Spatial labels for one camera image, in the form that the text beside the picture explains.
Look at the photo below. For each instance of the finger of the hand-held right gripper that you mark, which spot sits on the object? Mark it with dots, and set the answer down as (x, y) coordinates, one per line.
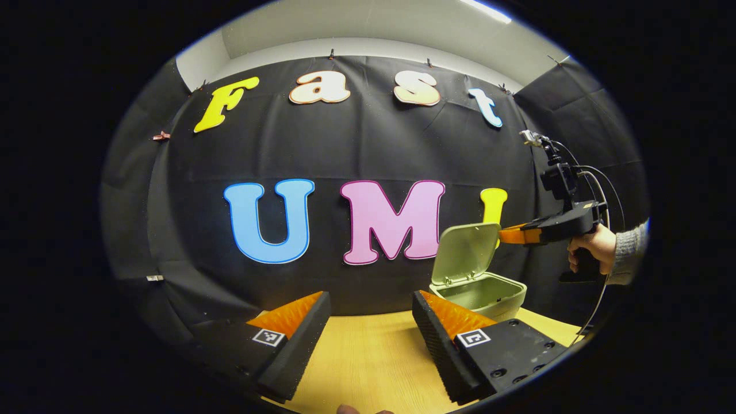
(520, 236)

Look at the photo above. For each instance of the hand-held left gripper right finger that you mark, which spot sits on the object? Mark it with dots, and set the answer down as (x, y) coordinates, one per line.
(440, 351)

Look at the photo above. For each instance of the black backdrop cloth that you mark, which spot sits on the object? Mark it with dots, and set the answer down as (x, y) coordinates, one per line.
(368, 144)

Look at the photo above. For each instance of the copper cloth clip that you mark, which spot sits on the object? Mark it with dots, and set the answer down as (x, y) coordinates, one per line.
(161, 136)

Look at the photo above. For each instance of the ceiling light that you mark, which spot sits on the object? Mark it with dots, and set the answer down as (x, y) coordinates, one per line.
(486, 10)

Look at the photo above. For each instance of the wooden desktop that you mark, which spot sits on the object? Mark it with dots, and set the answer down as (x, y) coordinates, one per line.
(368, 362)

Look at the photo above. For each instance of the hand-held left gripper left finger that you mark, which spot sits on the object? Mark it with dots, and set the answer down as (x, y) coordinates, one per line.
(299, 345)

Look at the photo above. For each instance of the pale green desktop garbage bin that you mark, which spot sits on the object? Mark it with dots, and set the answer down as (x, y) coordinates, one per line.
(466, 253)

